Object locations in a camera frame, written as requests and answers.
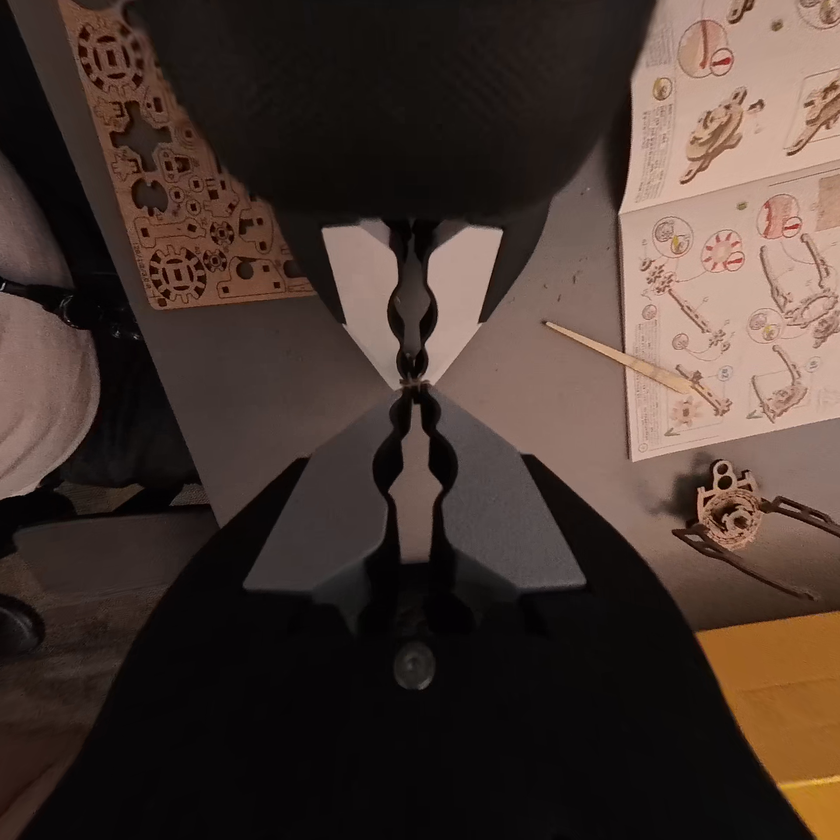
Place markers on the laser-cut wooden parts sheet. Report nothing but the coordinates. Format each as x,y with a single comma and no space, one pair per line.
266,220

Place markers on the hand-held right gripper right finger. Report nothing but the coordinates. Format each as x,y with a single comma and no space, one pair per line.
499,518

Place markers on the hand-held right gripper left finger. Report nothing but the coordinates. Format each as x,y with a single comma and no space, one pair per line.
328,512

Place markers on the wooden model assembly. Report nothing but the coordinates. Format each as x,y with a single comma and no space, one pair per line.
725,518

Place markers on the black shoe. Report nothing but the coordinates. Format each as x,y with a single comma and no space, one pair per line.
16,623

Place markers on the person in white shirt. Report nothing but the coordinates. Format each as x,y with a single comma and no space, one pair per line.
39,394

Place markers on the thin wooden stick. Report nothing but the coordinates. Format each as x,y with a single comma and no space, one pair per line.
617,358

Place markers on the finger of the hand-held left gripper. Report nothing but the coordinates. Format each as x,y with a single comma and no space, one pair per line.
463,282
361,282

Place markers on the yellow plastic bin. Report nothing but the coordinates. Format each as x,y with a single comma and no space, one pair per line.
774,709

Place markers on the illustrated instruction booklet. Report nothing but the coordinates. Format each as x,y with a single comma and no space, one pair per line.
722,197

